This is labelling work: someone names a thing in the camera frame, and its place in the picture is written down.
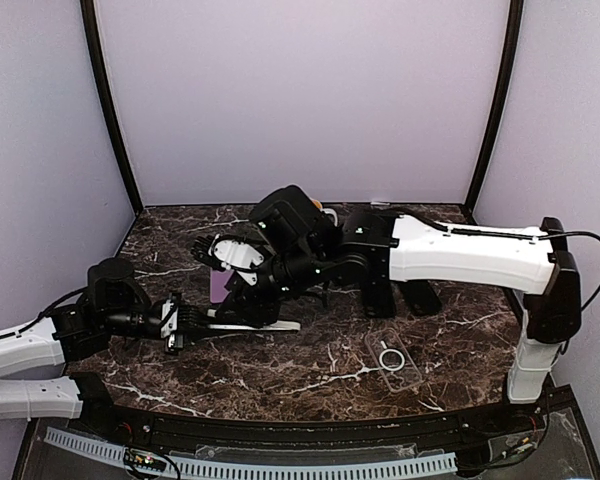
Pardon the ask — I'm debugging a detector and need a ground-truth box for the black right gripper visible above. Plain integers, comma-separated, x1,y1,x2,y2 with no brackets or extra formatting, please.
213,244,325,329

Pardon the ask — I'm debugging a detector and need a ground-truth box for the black phone white case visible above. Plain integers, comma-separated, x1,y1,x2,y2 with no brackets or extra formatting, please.
207,309,301,333

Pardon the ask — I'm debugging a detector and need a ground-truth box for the black phone dark case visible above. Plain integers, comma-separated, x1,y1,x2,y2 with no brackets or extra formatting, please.
209,270,233,304

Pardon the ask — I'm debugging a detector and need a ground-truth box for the clear magsafe phone case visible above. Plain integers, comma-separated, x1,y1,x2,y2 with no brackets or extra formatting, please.
364,328,423,393

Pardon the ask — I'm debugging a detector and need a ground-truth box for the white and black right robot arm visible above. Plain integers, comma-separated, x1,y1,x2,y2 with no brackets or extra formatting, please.
203,185,590,434

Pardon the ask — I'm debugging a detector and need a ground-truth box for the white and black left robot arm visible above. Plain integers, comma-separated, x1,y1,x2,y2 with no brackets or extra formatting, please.
0,258,210,436

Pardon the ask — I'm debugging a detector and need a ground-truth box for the white spotted mug orange inside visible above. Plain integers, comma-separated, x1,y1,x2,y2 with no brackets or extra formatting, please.
312,199,338,225

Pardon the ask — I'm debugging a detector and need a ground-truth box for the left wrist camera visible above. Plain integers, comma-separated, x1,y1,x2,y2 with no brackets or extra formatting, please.
159,299,178,339

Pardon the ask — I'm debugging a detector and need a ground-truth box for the white slotted cable duct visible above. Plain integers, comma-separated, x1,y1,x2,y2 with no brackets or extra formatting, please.
44,427,457,479

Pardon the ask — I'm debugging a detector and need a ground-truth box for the black left frame post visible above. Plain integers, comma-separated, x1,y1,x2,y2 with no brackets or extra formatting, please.
80,0,144,216

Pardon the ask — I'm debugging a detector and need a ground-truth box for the black frame post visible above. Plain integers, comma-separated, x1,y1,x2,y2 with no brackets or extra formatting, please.
80,0,144,216
463,0,524,217

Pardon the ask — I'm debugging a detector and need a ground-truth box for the black right frame post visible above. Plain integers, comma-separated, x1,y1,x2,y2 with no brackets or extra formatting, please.
463,0,524,217

